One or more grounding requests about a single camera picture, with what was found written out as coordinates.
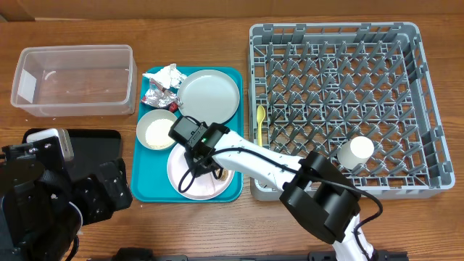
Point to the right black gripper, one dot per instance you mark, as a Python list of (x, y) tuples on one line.
[(204, 164)]

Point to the pink round plate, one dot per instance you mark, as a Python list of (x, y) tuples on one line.
[(204, 187)]

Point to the grey bowl with rice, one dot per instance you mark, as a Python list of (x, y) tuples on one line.
[(153, 128)]

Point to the grey round plate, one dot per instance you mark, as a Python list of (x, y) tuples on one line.
[(209, 96)]

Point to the yellow plastic spoon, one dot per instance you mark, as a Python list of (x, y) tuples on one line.
[(261, 115)]

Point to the brown food scrap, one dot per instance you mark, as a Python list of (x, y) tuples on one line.
[(223, 175)]

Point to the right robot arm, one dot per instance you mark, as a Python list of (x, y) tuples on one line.
[(318, 196)]

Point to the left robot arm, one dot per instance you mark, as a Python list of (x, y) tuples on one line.
[(43, 208)]

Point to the grey dishwasher rack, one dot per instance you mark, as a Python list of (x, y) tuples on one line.
[(323, 84)]

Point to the crumpled silver foil wrapper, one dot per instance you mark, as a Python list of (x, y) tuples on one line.
[(160, 97)]

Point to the white crumpled napkin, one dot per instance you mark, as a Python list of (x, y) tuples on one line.
[(168, 77)]

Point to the black plastic tray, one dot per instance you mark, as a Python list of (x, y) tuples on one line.
[(91, 147)]

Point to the clear plastic bin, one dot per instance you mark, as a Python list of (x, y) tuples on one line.
[(79, 80)]

